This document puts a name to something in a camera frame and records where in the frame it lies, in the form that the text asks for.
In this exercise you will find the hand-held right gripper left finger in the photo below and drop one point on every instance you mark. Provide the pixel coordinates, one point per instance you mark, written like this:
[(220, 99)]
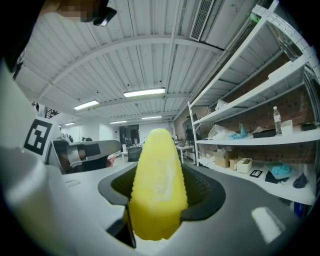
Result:
[(95, 200)]

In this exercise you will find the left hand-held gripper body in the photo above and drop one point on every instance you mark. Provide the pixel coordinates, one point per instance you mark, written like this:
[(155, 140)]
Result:
[(38, 137)]

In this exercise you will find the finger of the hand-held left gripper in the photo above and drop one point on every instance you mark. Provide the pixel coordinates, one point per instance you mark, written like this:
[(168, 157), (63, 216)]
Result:
[(110, 148)]

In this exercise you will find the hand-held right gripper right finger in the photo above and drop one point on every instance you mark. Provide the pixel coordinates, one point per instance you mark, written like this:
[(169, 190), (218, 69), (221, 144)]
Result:
[(225, 212)]

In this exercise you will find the yellow corn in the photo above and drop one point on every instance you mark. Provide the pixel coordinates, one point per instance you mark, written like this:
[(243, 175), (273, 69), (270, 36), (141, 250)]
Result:
[(155, 175)]

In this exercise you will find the person's left hand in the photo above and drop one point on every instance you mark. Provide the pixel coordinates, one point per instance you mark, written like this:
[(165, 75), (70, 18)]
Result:
[(64, 162)]

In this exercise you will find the black office chair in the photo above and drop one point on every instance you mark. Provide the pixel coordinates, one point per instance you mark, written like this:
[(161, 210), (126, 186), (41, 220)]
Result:
[(134, 154)]

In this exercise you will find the long ceiling light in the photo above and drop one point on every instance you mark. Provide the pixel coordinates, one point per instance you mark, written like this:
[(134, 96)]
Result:
[(151, 117), (86, 105), (118, 122), (143, 92)]

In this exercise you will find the black framed label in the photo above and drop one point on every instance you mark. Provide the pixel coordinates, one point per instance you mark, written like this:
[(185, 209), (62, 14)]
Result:
[(256, 173)]

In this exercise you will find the small beige box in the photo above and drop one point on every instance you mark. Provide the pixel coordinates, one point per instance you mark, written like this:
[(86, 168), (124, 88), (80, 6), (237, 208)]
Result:
[(235, 163)]

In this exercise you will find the white box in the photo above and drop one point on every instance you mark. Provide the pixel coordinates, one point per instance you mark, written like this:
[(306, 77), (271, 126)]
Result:
[(244, 165)]

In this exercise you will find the cardboard box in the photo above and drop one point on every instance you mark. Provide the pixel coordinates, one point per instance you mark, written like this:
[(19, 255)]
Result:
[(222, 160)]

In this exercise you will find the turquoise cloth bundle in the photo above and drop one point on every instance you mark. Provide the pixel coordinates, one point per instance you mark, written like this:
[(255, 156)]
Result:
[(278, 170)]

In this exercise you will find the white desk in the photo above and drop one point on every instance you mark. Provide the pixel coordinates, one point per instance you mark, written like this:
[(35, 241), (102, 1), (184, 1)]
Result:
[(186, 148)]

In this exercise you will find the white metal shelf rack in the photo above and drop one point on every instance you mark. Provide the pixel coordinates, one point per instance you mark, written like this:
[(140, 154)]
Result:
[(250, 141)]

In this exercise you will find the light blue cloth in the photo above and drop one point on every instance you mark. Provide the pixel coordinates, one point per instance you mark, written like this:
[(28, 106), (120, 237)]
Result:
[(240, 135)]

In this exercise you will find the clear plastic bag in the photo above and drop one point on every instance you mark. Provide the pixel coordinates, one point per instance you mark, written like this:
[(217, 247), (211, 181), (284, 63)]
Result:
[(220, 132)]

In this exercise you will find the dark blue cloth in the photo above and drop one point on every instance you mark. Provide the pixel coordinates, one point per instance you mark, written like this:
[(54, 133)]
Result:
[(300, 181)]

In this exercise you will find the flat black box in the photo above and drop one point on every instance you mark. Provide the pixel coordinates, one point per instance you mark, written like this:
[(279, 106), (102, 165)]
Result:
[(264, 134)]

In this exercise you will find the person's torso in black shirt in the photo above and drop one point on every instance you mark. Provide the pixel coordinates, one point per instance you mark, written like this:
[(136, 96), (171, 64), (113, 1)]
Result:
[(22, 45)]

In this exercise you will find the clear water bottle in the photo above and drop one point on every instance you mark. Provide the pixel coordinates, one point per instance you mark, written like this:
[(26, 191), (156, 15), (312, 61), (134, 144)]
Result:
[(277, 122)]

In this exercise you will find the white cup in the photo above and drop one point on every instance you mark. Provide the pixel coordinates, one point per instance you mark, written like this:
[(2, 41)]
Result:
[(287, 128)]

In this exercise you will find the person's head and neck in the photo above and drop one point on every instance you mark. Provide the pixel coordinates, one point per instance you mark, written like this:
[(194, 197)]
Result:
[(70, 7)]

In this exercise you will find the white ceiling air conditioner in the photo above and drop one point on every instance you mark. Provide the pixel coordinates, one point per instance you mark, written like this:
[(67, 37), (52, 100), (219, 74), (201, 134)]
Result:
[(201, 20)]

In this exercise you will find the small green item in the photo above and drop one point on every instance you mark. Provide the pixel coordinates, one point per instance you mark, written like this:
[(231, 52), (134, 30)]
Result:
[(254, 17)]

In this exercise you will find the black head-worn camera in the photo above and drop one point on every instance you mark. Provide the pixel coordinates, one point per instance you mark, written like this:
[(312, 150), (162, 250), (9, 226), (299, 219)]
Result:
[(103, 18)]

